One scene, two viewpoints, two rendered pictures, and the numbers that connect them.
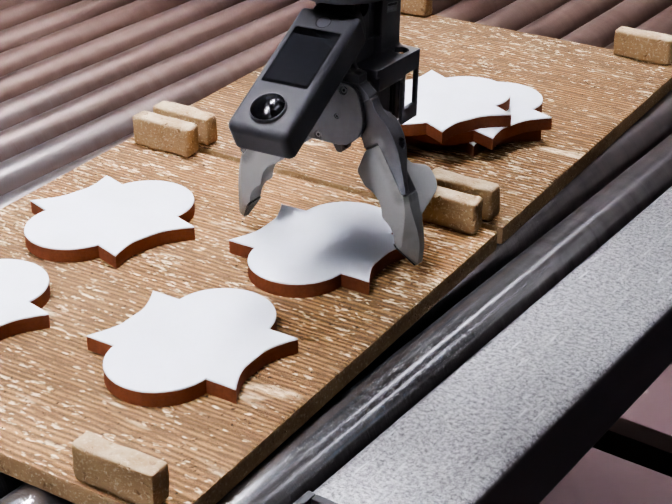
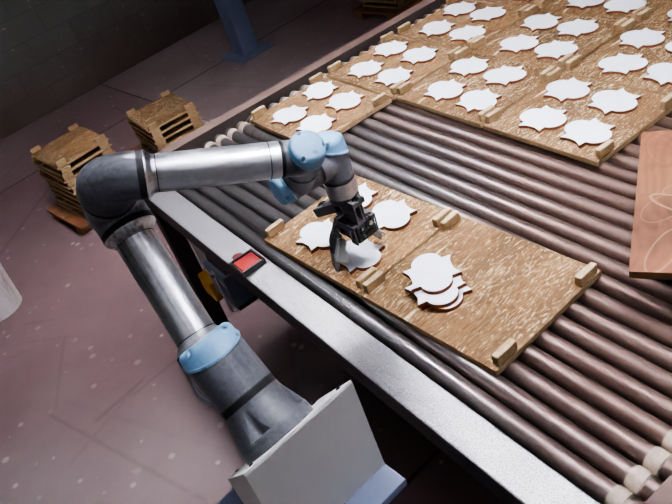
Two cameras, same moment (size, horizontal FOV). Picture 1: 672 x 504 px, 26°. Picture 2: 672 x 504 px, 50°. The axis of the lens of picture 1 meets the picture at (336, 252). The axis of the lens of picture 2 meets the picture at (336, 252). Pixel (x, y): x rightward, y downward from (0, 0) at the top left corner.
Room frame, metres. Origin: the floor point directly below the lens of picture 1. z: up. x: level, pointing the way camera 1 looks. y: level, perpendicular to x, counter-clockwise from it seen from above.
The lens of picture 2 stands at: (1.62, -1.26, 2.02)
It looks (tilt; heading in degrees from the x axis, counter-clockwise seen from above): 36 degrees down; 120
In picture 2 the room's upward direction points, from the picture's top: 20 degrees counter-clockwise
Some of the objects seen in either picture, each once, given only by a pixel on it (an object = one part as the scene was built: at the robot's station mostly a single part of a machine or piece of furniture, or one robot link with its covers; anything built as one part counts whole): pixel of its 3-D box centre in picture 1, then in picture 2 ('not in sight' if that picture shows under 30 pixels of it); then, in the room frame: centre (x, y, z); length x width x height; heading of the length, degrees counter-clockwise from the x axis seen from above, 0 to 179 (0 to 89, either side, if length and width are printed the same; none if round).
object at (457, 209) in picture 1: (445, 207); (366, 277); (1.00, -0.08, 0.95); 0.06 x 0.02 x 0.03; 58
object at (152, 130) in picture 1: (165, 133); (442, 217); (1.14, 0.14, 0.95); 0.06 x 0.02 x 0.03; 58
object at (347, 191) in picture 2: not in sight; (342, 185); (0.97, 0.00, 1.16); 0.08 x 0.08 x 0.05
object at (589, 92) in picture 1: (428, 103); (475, 285); (1.25, -0.09, 0.93); 0.41 x 0.35 x 0.02; 148
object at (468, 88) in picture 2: not in sight; (473, 82); (1.09, 0.88, 0.94); 0.41 x 0.35 x 0.04; 144
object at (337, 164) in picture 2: not in sight; (331, 158); (0.97, -0.01, 1.24); 0.09 x 0.08 x 0.11; 52
